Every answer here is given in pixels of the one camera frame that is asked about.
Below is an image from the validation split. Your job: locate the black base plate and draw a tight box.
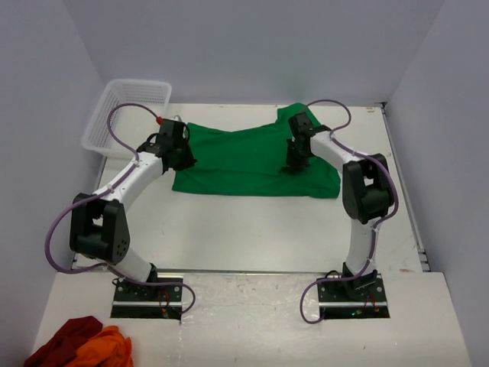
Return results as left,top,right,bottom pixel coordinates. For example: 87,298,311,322
110,278,183,321
317,272,390,320

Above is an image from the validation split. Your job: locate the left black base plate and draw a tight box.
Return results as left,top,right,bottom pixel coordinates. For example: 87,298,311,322
110,278,183,321

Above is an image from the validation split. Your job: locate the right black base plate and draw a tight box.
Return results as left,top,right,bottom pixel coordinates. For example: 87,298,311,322
317,272,390,320

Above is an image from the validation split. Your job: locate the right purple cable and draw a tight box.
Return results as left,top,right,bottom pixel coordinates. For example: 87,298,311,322
300,99,400,324

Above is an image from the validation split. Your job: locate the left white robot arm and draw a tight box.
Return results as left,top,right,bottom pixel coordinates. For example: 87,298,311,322
70,119,196,300

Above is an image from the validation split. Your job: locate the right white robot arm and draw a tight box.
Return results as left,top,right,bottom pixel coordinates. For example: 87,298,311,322
285,112,398,300

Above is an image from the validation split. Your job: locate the white plastic basket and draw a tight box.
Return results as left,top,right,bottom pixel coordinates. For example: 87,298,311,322
81,79,172,159

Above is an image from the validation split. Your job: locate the green t shirt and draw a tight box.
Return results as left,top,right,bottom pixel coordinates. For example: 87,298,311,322
172,103,341,199

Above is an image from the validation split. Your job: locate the dark red t shirt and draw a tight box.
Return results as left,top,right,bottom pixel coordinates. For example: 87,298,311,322
24,316,102,366

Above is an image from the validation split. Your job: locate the orange t shirt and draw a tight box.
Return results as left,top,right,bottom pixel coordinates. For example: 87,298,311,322
67,326,134,366

